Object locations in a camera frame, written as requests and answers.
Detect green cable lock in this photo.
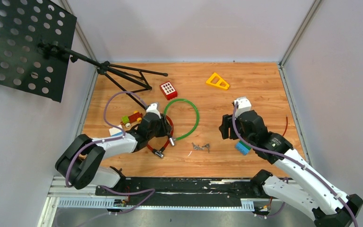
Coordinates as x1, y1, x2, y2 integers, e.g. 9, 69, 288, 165
163, 98, 200, 146

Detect red cable lock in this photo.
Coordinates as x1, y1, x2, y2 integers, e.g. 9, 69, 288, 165
145, 114, 175, 159

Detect silver keys of green lock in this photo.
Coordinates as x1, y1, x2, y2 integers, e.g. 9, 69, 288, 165
201, 143, 210, 153

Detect silver keys of red lock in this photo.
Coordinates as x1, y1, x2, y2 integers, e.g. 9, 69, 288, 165
191, 143, 201, 150

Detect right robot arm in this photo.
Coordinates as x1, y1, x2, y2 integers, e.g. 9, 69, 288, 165
219, 110, 363, 227

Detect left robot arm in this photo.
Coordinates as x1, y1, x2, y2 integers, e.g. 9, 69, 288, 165
54, 113, 172, 195

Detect blue green white brick stack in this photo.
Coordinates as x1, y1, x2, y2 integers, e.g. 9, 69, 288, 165
235, 141, 251, 156

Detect red green toy car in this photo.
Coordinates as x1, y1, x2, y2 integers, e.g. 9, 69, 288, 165
121, 111, 143, 128

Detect white blue toy brick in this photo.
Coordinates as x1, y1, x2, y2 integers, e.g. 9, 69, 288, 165
109, 125, 123, 137

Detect red window toy brick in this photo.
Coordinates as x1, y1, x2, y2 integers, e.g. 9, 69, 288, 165
159, 81, 178, 100

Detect yellow triangular toy piece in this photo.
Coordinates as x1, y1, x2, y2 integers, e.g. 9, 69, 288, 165
205, 72, 230, 90

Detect black perforated music stand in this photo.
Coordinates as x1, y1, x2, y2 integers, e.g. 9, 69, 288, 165
0, 0, 152, 102

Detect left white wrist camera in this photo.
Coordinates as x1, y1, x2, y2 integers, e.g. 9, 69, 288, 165
146, 102, 162, 119

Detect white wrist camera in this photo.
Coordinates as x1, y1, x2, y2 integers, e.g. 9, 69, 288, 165
233, 96, 251, 116
146, 102, 162, 119

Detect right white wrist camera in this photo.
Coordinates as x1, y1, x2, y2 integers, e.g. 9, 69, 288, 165
233, 96, 251, 116

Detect thin red wire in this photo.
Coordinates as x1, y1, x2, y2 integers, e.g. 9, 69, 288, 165
281, 115, 289, 137

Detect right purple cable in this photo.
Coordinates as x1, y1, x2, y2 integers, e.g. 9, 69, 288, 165
231, 102, 359, 227

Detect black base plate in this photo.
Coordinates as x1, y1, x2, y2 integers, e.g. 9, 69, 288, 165
112, 177, 272, 207

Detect grey slotted cable duct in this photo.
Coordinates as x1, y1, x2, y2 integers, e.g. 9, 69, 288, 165
58, 197, 255, 211

